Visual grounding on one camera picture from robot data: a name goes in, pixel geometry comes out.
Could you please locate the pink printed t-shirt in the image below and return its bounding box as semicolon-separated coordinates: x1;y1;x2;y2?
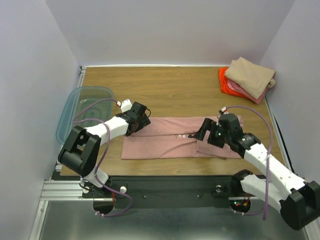
121;116;240;160

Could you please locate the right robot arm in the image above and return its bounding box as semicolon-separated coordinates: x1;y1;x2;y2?
190;113;320;231

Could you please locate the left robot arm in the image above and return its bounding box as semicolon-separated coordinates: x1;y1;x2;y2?
57;99;151;197

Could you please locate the folded orange t-shirt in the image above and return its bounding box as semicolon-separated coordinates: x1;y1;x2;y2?
218;66;247;99

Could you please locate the folded pink t-shirt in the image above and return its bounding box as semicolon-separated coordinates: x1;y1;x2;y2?
227;79;267;104

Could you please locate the clear teal plastic bin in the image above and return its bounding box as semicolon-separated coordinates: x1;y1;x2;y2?
56;86;114;145

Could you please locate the folded beige t-shirt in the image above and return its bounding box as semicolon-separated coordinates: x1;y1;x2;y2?
224;57;275;99

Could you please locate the cream cloth piece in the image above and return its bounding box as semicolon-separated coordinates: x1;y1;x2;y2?
266;78;276;89

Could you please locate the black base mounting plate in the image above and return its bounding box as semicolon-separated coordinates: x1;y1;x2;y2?
82;174;261;210

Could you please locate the aluminium frame rail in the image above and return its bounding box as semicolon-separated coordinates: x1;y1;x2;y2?
40;180;84;201

